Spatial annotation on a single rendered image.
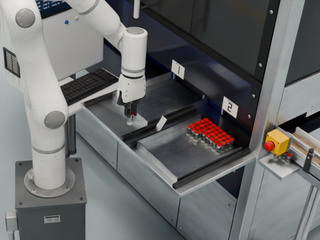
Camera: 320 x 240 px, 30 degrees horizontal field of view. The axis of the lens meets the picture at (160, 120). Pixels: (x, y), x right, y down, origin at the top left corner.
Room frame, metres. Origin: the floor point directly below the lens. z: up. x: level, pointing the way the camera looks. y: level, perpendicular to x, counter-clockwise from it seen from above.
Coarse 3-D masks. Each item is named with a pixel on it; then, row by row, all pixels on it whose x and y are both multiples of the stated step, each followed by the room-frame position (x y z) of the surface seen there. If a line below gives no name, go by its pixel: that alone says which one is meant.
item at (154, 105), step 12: (168, 72) 2.42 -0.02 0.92; (156, 84) 2.35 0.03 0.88; (168, 84) 2.36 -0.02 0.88; (180, 84) 2.37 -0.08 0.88; (156, 96) 2.26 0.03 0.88; (168, 96) 2.26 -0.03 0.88; (180, 96) 2.27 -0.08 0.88; (192, 96) 2.28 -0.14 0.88; (144, 108) 2.15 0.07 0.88; (156, 108) 2.16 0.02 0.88; (168, 108) 2.17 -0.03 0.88; (180, 108) 2.13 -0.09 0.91; (144, 120) 2.03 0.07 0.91; (156, 120) 2.04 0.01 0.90
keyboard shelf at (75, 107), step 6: (66, 78) 2.46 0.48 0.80; (60, 84) 2.40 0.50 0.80; (114, 84) 2.44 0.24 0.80; (102, 90) 2.37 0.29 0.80; (108, 90) 2.38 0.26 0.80; (90, 96) 2.32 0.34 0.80; (96, 96) 2.32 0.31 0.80; (78, 102) 2.26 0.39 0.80; (72, 108) 2.21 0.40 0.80; (78, 108) 2.22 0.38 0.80; (72, 114) 2.18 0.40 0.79
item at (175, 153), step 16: (176, 128) 2.01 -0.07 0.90; (144, 144) 1.90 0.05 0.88; (160, 144) 1.91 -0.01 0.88; (176, 144) 1.92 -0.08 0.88; (192, 144) 1.93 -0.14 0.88; (160, 160) 1.81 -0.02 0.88; (176, 160) 1.82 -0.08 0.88; (192, 160) 1.83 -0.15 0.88; (208, 160) 1.84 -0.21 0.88; (176, 176) 1.69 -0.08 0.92
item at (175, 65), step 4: (172, 60) 2.31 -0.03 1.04; (172, 64) 2.31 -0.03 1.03; (176, 64) 2.29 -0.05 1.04; (172, 68) 2.31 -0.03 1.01; (176, 68) 2.29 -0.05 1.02; (180, 68) 2.27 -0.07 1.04; (184, 68) 2.25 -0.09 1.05; (176, 72) 2.29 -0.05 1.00; (180, 72) 2.27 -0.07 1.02; (180, 76) 2.26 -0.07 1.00
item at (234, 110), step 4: (224, 100) 2.05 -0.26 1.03; (228, 100) 2.04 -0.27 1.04; (224, 104) 2.05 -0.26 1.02; (228, 104) 2.03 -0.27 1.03; (232, 104) 2.02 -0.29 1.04; (224, 108) 2.05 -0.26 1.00; (232, 108) 2.01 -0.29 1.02; (236, 108) 2.00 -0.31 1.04; (228, 112) 2.03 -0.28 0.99; (232, 112) 2.01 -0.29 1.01; (236, 112) 2.00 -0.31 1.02
